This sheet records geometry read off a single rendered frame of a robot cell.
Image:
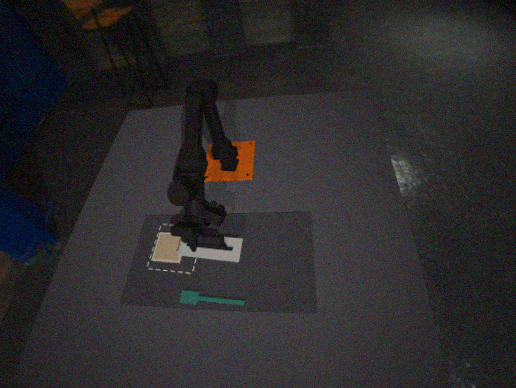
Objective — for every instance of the beige square tile with dark centre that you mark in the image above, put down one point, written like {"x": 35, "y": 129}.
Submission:
{"x": 166, "y": 248}

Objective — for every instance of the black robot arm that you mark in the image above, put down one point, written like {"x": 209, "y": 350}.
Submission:
{"x": 192, "y": 163}

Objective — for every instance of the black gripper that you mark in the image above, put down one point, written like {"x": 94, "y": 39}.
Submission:
{"x": 191, "y": 230}

